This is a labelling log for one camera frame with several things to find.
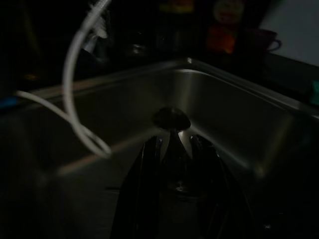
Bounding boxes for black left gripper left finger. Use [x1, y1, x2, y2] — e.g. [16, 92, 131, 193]
[116, 138, 164, 239]

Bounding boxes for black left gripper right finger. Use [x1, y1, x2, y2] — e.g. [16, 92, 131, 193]
[191, 135, 253, 239]

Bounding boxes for stainless steel sink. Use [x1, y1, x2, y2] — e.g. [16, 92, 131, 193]
[0, 57, 319, 239]

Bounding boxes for teal sponge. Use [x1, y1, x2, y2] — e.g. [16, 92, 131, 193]
[310, 81, 319, 104]

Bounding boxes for peach hand soap pump bottle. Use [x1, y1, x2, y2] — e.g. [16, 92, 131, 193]
[205, 0, 238, 55]

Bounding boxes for purple cup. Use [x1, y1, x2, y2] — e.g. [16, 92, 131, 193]
[254, 28, 283, 53]

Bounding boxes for white board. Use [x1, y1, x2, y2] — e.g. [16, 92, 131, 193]
[259, 0, 319, 67]

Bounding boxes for yellow sponge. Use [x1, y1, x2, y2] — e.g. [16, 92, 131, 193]
[159, 0, 195, 12]

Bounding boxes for white faucet hose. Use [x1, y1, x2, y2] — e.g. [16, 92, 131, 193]
[14, 0, 113, 157]

